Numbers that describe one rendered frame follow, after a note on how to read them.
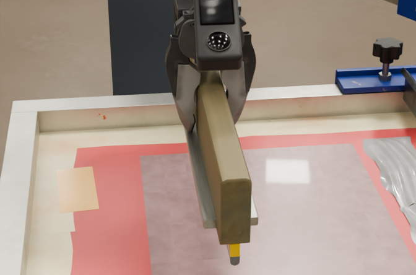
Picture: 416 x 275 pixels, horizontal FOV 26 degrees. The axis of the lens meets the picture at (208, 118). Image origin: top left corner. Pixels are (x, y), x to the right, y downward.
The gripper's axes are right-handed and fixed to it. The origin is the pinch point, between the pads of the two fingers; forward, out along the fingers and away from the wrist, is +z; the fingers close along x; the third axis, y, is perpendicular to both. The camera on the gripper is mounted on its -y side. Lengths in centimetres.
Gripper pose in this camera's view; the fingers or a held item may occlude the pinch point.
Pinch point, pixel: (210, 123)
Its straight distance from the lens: 103.9
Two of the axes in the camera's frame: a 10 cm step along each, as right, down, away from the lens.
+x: -9.9, 0.5, -1.0
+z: 0.0, 8.8, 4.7
